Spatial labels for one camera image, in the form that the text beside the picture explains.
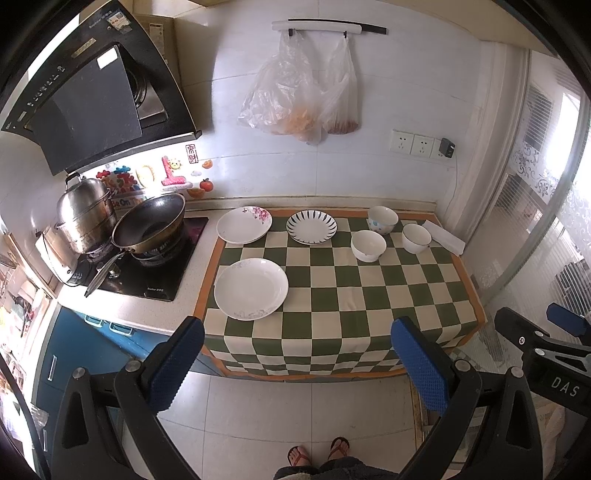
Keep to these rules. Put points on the right foot black sandal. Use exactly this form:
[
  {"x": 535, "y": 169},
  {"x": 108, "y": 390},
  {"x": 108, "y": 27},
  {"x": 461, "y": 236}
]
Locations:
[{"x": 339, "y": 449}]

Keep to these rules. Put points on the dotted white bowl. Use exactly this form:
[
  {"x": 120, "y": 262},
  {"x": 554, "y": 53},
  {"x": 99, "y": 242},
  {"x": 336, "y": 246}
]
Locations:
[{"x": 382, "y": 219}]

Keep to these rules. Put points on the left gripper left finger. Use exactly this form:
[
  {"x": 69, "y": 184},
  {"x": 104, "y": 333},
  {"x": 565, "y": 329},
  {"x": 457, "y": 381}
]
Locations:
[{"x": 153, "y": 383}]

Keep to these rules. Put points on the plain white bowl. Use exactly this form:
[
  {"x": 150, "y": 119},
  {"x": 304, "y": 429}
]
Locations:
[{"x": 368, "y": 246}]

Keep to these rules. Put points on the pink letter wall decoration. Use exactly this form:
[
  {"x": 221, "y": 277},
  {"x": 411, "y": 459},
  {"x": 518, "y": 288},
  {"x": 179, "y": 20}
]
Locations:
[{"x": 173, "y": 176}]

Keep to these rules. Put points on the black plug adapter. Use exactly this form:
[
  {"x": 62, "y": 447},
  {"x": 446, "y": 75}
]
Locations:
[{"x": 447, "y": 148}]

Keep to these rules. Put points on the stainless steel steamer pot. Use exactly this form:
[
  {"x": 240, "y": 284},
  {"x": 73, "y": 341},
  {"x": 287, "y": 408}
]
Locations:
[{"x": 85, "y": 215}]

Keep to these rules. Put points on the black wok pan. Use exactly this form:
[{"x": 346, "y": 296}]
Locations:
[{"x": 147, "y": 232}]

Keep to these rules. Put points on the orange fruit wall sticker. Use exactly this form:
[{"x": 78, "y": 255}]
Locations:
[{"x": 206, "y": 185}]

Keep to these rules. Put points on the clear plastic bag oranges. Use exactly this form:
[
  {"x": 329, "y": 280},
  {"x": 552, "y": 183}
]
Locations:
[{"x": 285, "y": 99}]

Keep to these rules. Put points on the blue striped white plate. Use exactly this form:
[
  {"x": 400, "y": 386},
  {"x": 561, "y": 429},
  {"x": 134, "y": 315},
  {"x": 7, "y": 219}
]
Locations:
[{"x": 311, "y": 227}]

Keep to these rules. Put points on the green checkered table cloth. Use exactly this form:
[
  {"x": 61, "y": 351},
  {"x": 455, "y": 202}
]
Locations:
[{"x": 336, "y": 319}]

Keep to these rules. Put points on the black range hood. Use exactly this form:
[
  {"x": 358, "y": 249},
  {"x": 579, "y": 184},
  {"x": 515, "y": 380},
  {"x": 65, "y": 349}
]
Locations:
[{"x": 104, "y": 93}]

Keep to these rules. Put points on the large plain white plate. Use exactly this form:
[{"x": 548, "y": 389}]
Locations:
[{"x": 251, "y": 289}]

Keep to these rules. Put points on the pink floral white plate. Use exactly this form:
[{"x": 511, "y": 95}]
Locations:
[{"x": 244, "y": 225}]

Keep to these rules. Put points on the clear plastic bag red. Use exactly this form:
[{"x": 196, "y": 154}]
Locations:
[{"x": 340, "y": 114}]

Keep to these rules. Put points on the white wall socket right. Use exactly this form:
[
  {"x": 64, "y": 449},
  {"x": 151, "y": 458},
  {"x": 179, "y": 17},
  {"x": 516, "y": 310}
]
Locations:
[{"x": 422, "y": 146}]

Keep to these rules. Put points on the glass sliding door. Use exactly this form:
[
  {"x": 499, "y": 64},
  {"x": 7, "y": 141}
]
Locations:
[{"x": 532, "y": 247}]

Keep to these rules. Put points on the white wall socket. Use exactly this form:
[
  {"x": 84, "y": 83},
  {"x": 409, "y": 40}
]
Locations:
[
  {"x": 401, "y": 142},
  {"x": 422, "y": 146}
]

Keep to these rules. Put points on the white wall hook rail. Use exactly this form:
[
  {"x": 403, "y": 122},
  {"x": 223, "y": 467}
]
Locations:
[{"x": 328, "y": 25}]

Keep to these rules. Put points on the gold ingot wall sticker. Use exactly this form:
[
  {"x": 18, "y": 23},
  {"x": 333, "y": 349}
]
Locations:
[{"x": 195, "y": 193}]

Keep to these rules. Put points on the left foot red sandal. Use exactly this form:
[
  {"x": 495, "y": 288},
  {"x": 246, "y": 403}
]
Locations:
[{"x": 298, "y": 456}]

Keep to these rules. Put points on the white bowl dark rim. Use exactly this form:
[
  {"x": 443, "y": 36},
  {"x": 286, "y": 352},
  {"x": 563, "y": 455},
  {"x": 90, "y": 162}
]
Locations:
[{"x": 416, "y": 238}]

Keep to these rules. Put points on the black induction cooktop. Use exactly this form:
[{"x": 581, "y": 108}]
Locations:
[{"x": 156, "y": 275}]

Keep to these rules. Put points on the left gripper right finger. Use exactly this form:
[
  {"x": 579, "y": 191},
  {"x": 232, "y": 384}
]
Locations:
[{"x": 435, "y": 375}]

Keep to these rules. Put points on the white wall socket left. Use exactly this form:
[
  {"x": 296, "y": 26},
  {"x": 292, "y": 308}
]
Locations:
[{"x": 401, "y": 142}]

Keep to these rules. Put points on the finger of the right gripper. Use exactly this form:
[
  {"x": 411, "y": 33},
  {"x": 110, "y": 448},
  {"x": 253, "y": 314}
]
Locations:
[
  {"x": 570, "y": 322},
  {"x": 535, "y": 344}
]

